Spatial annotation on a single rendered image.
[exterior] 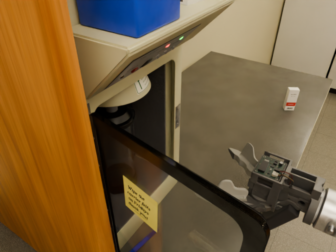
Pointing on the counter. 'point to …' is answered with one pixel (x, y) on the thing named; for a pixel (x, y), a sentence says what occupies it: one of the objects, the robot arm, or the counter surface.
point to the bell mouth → (129, 93)
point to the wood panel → (47, 134)
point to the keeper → (177, 115)
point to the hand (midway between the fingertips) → (213, 170)
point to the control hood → (134, 44)
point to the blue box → (128, 15)
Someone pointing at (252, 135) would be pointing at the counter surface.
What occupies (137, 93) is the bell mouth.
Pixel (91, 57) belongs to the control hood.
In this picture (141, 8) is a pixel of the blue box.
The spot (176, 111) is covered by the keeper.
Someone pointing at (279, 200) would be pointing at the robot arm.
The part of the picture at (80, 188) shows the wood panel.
